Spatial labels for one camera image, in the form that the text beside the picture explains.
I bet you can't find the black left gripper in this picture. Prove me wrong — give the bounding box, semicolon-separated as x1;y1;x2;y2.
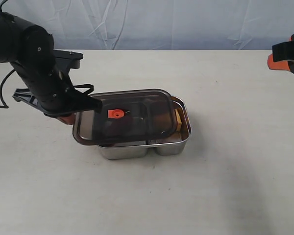
13;66;102;125

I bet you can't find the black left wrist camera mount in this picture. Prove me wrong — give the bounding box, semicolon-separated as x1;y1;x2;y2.
53;50;84;73

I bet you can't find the dark transparent lunch box lid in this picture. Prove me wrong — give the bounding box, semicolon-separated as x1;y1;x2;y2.
73;89;177;145

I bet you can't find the yellow toy cheese wedge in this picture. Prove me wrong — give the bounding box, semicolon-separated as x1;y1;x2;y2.
175;109;183;132

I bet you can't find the red toy sausage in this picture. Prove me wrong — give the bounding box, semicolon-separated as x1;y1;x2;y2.
102;117;133;137

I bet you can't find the white backdrop curtain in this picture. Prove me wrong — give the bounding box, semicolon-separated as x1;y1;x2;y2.
0;0;294;50

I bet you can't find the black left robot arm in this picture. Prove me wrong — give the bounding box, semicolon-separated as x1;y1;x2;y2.
0;12;102;125

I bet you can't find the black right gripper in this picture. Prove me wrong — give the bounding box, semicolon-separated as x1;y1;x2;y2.
267;30;294;76

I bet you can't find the stainless steel lunch box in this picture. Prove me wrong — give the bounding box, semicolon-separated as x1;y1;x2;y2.
95;95;192;160

